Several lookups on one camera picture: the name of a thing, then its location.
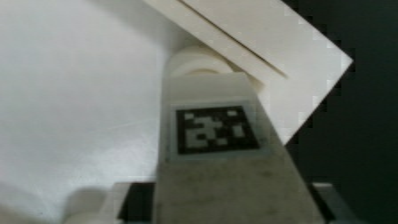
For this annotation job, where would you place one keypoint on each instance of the white square tabletop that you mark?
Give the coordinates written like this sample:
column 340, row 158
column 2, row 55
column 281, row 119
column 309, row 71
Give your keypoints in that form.
column 84, row 53

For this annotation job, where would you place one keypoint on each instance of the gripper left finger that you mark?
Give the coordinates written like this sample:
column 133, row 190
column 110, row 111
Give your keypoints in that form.
column 126, row 208

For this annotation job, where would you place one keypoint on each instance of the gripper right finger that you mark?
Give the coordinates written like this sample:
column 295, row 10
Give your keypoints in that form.
column 332, row 206

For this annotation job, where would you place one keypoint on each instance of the white leg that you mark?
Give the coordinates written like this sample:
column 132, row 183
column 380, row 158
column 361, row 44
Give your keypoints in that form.
column 228, row 181

